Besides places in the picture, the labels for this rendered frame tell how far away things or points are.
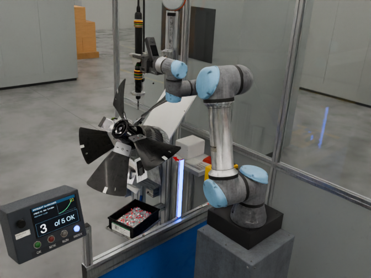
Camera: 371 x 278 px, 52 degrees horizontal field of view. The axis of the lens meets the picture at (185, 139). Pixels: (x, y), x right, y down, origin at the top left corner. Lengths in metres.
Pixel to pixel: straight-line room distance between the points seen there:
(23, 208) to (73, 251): 1.83
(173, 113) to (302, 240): 1.09
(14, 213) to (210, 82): 0.80
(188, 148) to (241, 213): 1.06
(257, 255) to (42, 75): 6.62
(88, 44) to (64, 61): 2.51
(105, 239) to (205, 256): 1.67
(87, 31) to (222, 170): 9.01
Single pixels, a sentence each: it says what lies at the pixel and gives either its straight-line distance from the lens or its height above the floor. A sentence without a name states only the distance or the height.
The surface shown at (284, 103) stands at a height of 1.37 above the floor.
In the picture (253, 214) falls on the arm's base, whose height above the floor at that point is 1.13.
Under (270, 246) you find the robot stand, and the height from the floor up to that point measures 1.00.
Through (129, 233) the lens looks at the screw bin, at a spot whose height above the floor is 0.84.
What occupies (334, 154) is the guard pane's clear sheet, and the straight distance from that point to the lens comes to 2.19.
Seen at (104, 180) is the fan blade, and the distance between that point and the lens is 2.11.
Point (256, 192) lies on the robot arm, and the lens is 1.55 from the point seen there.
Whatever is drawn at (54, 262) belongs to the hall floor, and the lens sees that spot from 3.16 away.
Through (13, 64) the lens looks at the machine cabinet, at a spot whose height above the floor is 0.44.
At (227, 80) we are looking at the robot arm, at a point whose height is 1.67.
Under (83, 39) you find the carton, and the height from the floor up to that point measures 0.46.
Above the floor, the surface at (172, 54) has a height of 1.54.
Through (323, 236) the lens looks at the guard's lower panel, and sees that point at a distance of 2.41.
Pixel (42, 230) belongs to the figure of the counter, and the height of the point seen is 1.16.
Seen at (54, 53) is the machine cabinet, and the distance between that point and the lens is 7.79.
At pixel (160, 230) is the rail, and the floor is 0.86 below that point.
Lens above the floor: 2.00
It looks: 23 degrees down
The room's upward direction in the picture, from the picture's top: 3 degrees clockwise
